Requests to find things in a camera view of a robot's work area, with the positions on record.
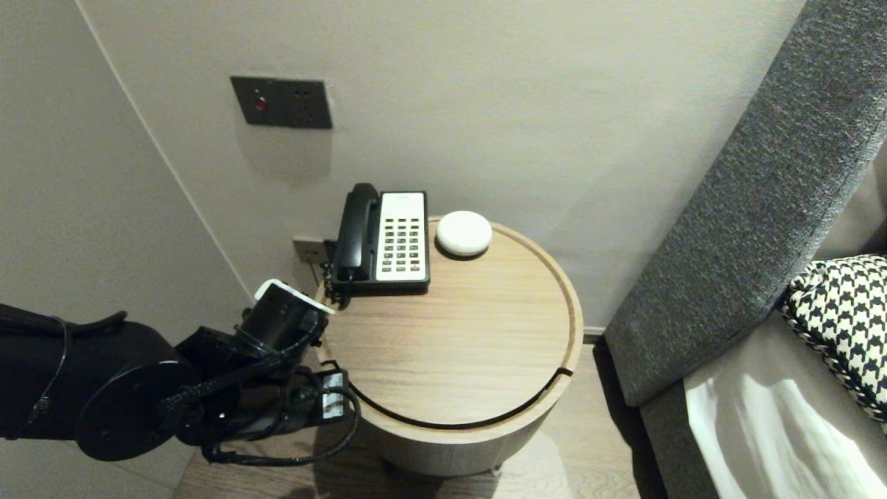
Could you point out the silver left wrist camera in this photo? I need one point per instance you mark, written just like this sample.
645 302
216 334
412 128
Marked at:
332 398

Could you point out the white bed sheet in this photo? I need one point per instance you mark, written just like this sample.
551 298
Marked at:
762 443

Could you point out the black white desk telephone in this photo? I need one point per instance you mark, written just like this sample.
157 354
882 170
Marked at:
404 235

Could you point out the grey fabric headboard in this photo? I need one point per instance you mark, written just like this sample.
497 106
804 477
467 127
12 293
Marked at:
748 208

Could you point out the black white houndstooth pillow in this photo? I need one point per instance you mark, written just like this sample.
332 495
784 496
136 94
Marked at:
845 312

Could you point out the plain white pillow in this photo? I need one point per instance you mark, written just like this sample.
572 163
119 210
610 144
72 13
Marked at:
856 215

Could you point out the grey fabric bed base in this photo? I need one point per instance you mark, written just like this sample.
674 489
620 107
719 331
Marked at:
669 450

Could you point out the dark wall switch panel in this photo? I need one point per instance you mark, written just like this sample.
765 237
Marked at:
284 102

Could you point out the white round puck speaker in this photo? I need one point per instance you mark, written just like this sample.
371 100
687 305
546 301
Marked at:
463 234

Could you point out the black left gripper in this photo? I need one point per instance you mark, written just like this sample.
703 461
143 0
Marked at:
287 412

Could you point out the beige wall socket plate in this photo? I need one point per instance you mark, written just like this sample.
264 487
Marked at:
307 251

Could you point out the round wooden bedside table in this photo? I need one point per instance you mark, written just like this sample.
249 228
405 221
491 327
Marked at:
485 326

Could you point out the black telephone handset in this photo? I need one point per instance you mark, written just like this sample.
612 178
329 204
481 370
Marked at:
357 235

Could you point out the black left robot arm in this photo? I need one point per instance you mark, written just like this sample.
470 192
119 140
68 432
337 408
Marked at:
83 381

